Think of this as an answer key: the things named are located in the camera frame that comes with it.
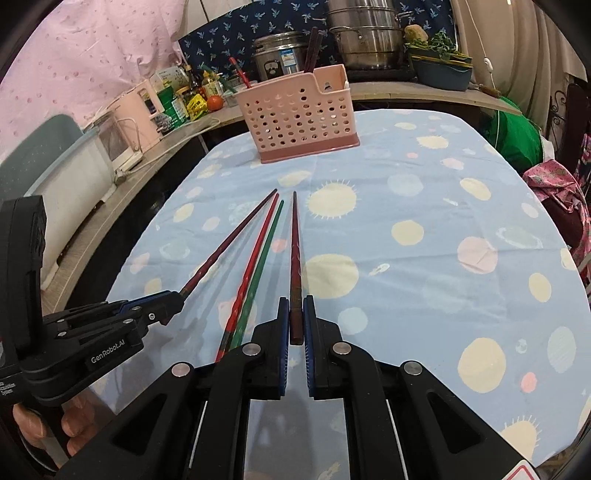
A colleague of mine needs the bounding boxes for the beige curtain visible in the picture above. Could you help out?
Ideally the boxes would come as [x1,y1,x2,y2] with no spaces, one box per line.
[450,0,591,79]

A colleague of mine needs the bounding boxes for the dark brown wavy chopstick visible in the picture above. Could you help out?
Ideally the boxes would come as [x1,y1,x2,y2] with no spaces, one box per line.
[288,191,304,346]
[179,188,279,297]

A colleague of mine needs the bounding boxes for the steel rice cooker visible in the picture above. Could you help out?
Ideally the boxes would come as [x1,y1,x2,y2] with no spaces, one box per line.
[252,31,310,84]

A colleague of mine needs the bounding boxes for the green bag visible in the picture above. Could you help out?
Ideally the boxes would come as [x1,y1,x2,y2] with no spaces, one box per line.
[485,95,548,171]

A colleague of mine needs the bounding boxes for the yellow snack packet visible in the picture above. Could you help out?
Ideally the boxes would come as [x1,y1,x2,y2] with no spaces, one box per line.
[185,92,208,120]

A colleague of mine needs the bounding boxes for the pink dotted curtain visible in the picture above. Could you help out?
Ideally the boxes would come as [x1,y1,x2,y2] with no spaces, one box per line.
[0,0,190,162]

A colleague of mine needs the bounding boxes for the clear food container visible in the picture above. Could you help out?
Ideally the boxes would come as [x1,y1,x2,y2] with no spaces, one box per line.
[222,76,252,95]

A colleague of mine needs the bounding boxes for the white toaster oven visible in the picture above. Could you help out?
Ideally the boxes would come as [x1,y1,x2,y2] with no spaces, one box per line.
[98,113,145,172]

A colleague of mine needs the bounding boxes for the blue plastic basin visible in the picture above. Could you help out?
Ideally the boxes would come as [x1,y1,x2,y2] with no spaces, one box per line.
[410,54,474,92]

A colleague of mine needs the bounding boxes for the white storage box blue lid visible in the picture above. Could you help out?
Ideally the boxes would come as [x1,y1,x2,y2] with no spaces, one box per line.
[0,114,116,291]

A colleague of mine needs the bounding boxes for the navy printed cloth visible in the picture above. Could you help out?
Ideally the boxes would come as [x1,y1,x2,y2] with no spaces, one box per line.
[178,0,416,79]

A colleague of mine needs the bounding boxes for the green carton box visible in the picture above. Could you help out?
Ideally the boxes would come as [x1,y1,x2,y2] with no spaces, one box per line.
[157,87,185,127]

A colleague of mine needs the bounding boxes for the person's left hand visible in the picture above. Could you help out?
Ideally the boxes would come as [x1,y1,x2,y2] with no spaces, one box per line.
[11,392,100,457]

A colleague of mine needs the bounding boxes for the steel steamer pot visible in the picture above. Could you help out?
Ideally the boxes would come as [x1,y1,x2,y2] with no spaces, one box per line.
[325,0,414,71]

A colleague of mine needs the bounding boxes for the pink perforated utensil holder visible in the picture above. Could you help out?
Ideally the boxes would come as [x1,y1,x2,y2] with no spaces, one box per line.
[235,64,361,164]

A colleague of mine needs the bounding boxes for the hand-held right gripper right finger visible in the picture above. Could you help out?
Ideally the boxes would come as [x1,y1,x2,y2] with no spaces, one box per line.
[302,295,541,480]

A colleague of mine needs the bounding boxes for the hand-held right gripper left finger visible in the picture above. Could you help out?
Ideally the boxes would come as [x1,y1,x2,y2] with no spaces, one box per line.
[55,298,291,480]

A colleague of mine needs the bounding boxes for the white cable with switch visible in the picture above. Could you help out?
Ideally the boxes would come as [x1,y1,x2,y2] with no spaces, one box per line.
[462,0,497,88]

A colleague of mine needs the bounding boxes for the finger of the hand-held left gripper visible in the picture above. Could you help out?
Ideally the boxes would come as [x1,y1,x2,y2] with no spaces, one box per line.
[46,291,186,326]
[55,300,186,342]

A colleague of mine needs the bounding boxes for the white power strip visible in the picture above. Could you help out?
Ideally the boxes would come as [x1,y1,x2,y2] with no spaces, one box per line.
[113,157,144,181]

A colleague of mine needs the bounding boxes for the leafy green vegetables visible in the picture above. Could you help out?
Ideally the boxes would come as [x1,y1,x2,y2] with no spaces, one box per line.
[406,30,462,61]

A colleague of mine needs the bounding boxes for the yellow oil bottle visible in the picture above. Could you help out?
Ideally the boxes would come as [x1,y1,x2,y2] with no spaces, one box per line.
[202,70,222,99]

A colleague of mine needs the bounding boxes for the pink floral cloth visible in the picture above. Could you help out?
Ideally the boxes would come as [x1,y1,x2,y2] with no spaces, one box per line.
[522,134,591,287]

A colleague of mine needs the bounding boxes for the pink kitchen appliance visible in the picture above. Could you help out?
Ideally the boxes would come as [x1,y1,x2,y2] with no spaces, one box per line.
[115,79,166,155]

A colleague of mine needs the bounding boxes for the green wavy chopstick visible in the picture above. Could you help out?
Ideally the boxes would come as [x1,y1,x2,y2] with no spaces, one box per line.
[229,200,284,352]

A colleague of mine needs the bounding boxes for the black induction stove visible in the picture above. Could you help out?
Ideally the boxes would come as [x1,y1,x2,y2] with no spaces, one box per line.
[346,67,419,84]

